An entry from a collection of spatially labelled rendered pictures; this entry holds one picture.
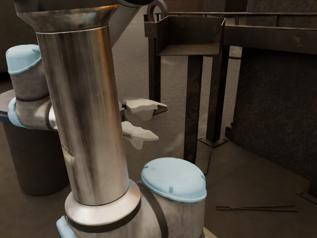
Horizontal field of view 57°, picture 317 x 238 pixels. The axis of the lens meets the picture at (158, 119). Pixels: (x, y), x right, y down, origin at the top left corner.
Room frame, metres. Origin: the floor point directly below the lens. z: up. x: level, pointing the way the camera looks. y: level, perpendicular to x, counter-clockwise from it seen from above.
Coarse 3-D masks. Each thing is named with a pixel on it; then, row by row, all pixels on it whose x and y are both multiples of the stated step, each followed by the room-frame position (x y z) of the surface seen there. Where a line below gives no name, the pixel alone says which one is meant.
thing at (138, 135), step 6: (126, 126) 0.53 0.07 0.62; (132, 126) 0.53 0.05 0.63; (132, 132) 0.52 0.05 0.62; (138, 132) 0.52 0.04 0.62; (144, 132) 0.51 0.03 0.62; (150, 132) 0.51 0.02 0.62; (126, 138) 0.54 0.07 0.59; (132, 138) 0.51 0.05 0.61; (138, 138) 0.51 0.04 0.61; (144, 138) 0.51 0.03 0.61; (150, 138) 0.51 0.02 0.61; (156, 138) 0.51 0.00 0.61; (138, 144) 0.53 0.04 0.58
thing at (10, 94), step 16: (0, 96) 1.16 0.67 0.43; (0, 112) 1.02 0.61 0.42; (16, 128) 1.02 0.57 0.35; (16, 144) 1.03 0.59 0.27; (32, 144) 1.02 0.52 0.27; (48, 144) 1.05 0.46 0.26; (16, 160) 1.04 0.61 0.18; (32, 160) 1.02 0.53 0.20; (48, 160) 1.04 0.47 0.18; (64, 160) 1.10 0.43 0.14; (32, 176) 1.02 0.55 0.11; (48, 176) 1.04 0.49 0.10; (64, 176) 1.08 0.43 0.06; (32, 192) 1.02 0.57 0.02; (48, 192) 1.03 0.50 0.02
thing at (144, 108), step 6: (126, 102) 0.60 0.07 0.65; (132, 102) 0.60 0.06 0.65; (138, 102) 0.60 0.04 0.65; (144, 102) 0.60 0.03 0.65; (150, 102) 0.60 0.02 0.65; (156, 102) 0.60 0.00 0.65; (132, 108) 0.59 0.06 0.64; (138, 108) 0.59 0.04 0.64; (144, 108) 0.59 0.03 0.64; (150, 108) 0.59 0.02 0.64; (156, 108) 0.59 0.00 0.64; (162, 108) 0.59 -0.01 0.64; (132, 114) 0.61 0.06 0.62; (138, 114) 0.61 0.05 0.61; (144, 114) 0.61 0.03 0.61; (150, 114) 0.61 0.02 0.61
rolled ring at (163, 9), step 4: (156, 0) 1.91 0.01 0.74; (160, 0) 1.91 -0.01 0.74; (152, 4) 1.94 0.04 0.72; (156, 4) 1.91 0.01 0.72; (160, 4) 1.88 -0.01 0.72; (164, 4) 1.88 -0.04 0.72; (148, 8) 1.98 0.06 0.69; (152, 8) 1.97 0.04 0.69; (160, 8) 1.88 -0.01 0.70; (164, 8) 1.86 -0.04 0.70; (148, 12) 1.98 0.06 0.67; (152, 12) 1.98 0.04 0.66; (164, 12) 1.86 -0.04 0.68; (168, 12) 1.87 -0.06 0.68; (148, 16) 1.98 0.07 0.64; (152, 16) 1.98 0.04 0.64; (164, 16) 1.85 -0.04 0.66; (148, 20) 1.98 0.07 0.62; (152, 20) 1.96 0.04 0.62
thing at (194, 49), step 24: (168, 24) 1.43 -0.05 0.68; (192, 24) 1.40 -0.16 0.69; (216, 24) 1.37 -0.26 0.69; (168, 48) 1.35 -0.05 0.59; (192, 48) 1.31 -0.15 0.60; (216, 48) 1.27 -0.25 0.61; (192, 72) 1.27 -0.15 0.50; (192, 96) 1.26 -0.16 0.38; (192, 120) 1.26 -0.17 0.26; (192, 144) 1.26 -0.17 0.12
